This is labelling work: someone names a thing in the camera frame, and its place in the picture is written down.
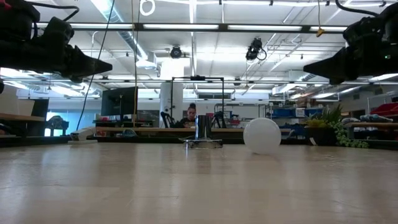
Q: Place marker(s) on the white lightbulb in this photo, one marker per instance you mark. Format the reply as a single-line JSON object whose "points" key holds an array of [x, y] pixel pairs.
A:
{"points": [[262, 136]]}

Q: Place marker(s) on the large peach wooden desk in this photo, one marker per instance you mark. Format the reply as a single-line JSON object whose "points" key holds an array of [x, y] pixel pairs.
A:
{"points": [[149, 128]]}

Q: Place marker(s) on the blue shelf bins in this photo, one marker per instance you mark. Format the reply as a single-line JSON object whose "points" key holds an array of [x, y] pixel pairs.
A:
{"points": [[286, 112]]}

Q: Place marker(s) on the person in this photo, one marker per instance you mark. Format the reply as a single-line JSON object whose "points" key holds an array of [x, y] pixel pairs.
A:
{"points": [[190, 113]]}

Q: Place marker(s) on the small potted green plant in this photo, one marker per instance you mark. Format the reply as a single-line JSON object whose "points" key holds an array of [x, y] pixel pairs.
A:
{"points": [[320, 135]]}

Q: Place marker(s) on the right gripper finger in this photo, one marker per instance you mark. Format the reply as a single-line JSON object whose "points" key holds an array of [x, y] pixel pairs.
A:
{"points": [[339, 74], [339, 60]]}

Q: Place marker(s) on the chrome lamp socket base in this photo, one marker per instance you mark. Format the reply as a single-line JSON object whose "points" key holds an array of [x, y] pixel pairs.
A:
{"points": [[203, 126]]}

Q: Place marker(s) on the black office chair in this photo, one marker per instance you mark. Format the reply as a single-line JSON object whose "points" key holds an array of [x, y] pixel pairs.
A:
{"points": [[166, 119]]}

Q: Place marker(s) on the black monitor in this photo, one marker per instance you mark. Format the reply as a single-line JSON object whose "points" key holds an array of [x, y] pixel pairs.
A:
{"points": [[119, 101]]}

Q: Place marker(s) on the red bin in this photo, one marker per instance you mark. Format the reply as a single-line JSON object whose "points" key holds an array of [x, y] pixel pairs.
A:
{"points": [[387, 109]]}

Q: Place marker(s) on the cluttered wooden workbench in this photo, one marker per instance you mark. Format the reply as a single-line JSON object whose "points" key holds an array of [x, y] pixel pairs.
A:
{"points": [[373, 125]]}

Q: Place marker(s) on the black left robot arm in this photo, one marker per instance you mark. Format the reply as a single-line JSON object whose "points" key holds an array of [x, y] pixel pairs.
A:
{"points": [[18, 17]]}

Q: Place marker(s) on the light wooden desk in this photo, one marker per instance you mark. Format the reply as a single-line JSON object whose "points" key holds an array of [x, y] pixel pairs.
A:
{"points": [[18, 117]]}

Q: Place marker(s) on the yellow hanging tag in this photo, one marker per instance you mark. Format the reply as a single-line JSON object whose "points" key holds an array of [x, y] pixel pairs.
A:
{"points": [[320, 32]]}

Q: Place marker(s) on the beige box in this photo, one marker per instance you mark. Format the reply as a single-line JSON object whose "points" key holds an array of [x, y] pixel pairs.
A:
{"points": [[15, 105]]}

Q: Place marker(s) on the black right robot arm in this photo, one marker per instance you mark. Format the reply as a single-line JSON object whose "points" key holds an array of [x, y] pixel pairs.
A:
{"points": [[392, 37]]}

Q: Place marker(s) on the round black camera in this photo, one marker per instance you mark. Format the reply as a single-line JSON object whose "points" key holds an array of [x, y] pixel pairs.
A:
{"points": [[176, 52]]}

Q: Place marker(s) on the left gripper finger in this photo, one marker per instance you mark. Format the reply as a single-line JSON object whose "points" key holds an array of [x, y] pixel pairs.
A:
{"points": [[84, 70], [84, 59]]}

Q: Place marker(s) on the white power strip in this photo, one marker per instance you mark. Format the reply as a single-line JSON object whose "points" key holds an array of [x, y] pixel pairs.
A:
{"points": [[81, 134]]}

